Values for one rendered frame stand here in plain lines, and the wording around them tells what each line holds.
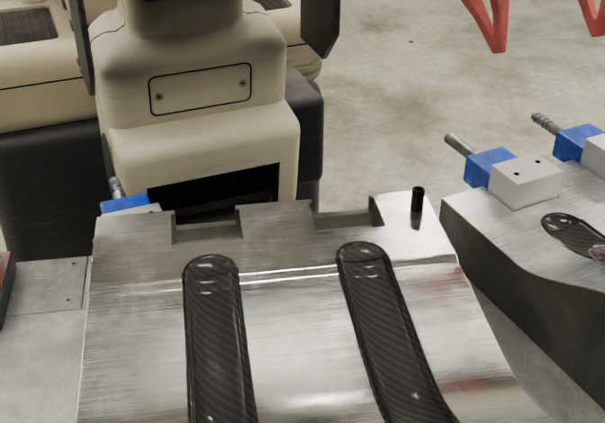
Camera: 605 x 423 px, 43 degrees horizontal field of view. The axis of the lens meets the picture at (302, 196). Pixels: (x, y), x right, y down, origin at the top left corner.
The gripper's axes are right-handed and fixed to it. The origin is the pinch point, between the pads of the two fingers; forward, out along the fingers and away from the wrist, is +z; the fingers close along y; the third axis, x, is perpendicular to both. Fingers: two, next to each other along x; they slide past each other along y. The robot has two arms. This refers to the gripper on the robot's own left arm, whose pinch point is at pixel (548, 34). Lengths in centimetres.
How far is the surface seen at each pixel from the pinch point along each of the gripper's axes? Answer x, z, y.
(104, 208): 17.2, 8.7, -35.8
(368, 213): 3.6, 11.8, -16.4
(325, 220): 4.4, 11.7, -19.9
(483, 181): 7.2, 12.0, -3.4
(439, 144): 166, 27, 80
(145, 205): 14.1, 8.8, -32.6
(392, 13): 266, -23, 121
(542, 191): 2.8, 13.2, -0.4
